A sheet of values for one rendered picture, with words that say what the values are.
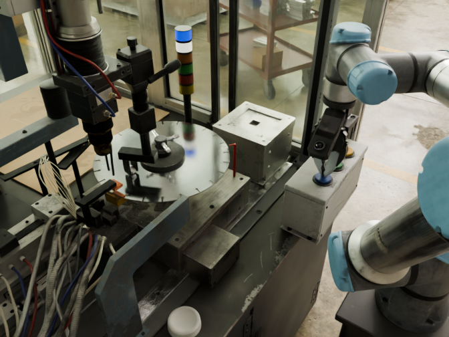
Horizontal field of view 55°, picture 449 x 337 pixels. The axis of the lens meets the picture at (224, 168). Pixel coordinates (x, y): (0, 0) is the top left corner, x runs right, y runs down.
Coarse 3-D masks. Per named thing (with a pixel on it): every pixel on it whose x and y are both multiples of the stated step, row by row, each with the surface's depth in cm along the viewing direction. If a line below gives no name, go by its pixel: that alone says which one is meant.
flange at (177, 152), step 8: (168, 144) 105; (176, 144) 108; (160, 152) 102; (168, 152) 103; (176, 152) 105; (184, 152) 105; (160, 160) 102; (168, 160) 102; (176, 160) 102; (152, 168) 101; (160, 168) 101; (168, 168) 101
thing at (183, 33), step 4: (176, 28) 116; (180, 28) 116; (184, 28) 116; (188, 28) 116; (176, 32) 116; (180, 32) 115; (184, 32) 115; (188, 32) 116; (176, 36) 116; (180, 36) 116; (184, 36) 116; (188, 36) 116; (176, 40) 117; (180, 40) 116; (184, 40) 116; (188, 40) 117
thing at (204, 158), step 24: (120, 144) 109; (192, 144) 109; (216, 144) 109; (96, 168) 101; (120, 168) 101; (144, 168) 101; (192, 168) 101; (216, 168) 101; (120, 192) 95; (144, 192) 95; (168, 192) 95; (192, 192) 95
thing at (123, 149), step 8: (144, 136) 92; (144, 144) 93; (120, 152) 95; (128, 152) 95; (136, 152) 95; (144, 152) 94; (152, 152) 95; (128, 160) 96; (136, 160) 96; (144, 160) 95; (152, 160) 95; (128, 168) 97; (136, 168) 99
